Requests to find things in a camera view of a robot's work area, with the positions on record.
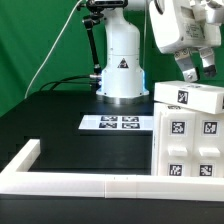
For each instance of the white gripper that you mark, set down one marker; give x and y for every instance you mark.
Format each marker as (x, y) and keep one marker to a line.
(180, 24)

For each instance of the white cabinet top block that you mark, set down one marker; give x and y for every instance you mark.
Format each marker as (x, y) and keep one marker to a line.
(200, 97)

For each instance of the white cabinet door panel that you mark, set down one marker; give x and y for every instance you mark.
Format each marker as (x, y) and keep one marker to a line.
(210, 145)

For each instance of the white cabinet body box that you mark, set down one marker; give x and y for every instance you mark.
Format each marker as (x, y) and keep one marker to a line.
(159, 109)

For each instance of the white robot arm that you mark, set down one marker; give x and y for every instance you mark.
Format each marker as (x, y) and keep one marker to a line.
(123, 80)

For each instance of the white base tag plate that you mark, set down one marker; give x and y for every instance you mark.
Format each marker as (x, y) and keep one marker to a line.
(117, 123)

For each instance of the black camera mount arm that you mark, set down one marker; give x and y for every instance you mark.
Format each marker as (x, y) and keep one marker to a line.
(93, 36)

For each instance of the white U-shaped fence frame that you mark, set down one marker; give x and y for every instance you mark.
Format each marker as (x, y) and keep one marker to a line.
(17, 179)

